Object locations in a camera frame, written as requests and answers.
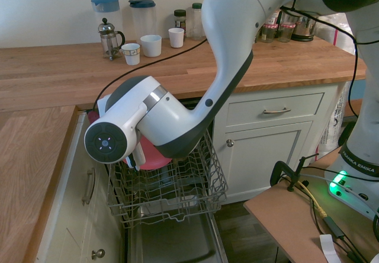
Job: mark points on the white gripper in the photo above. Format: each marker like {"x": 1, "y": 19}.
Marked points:
{"x": 102, "y": 106}

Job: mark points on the red plate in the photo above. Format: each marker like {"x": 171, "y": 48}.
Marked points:
{"x": 154, "y": 160}

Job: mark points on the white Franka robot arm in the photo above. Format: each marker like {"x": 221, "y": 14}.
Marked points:
{"x": 231, "y": 38}

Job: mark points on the open dishwasher door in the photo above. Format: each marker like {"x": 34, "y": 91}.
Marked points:
{"x": 177, "y": 240}

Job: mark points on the patterned paper cup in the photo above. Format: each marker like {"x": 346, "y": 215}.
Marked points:
{"x": 131, "y": 54}

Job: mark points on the glass French press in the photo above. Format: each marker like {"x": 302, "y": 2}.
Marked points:
{"x": 109, "y": 39}

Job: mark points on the wide white cup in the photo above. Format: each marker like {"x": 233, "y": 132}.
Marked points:
{"x": 151, "y": 46}

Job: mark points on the clear pitcher blue lid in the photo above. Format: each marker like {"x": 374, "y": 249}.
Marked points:
{"x": 105, "y": 11}
{"x": 142, "y": 17}

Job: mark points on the small white cup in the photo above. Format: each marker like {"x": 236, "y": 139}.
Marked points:
{"x": 176, "y": 38}

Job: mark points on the white corner cabinet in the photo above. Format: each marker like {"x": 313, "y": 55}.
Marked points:
{"x": 74, "y": 215}

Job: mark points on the dark lid spice jar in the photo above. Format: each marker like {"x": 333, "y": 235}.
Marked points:
{"x": 180, "y": 20}

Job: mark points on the green lid glass jar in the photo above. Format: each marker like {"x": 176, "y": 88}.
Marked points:
{"x": 196, "y": 20}

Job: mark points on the round metal door knob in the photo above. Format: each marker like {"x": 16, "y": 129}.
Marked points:
{"x": 230, "y": 142}

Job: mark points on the white cabinet drawer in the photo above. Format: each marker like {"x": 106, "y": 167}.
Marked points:
{"x": 248, "y": 109}

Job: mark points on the round metal cabinet knob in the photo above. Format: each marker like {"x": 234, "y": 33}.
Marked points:
{"x": 98, "y": 254}

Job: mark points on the white cabinet door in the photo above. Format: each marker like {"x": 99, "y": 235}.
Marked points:
{"x": 266, "y": 162}

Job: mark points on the red gingham lid jar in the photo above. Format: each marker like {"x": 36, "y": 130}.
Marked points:
{"x": 269, "y": 32}
{"x": 286, "y": 32}

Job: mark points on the black clamp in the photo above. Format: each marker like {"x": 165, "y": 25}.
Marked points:
{"x": 276, "y": 169}

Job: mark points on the stainless steel kettle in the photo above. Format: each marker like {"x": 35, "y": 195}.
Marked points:
{"x": 305, "y": 27}

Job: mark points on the white printed plastic bag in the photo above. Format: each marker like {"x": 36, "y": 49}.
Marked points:
{"x": 333, "y": 121}

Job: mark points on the clear plastic bag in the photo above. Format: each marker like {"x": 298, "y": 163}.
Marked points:
{"x": 334, "y": 29}

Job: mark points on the white paper strip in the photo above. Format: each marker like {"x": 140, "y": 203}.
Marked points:
{"x": 329, "y": 248}

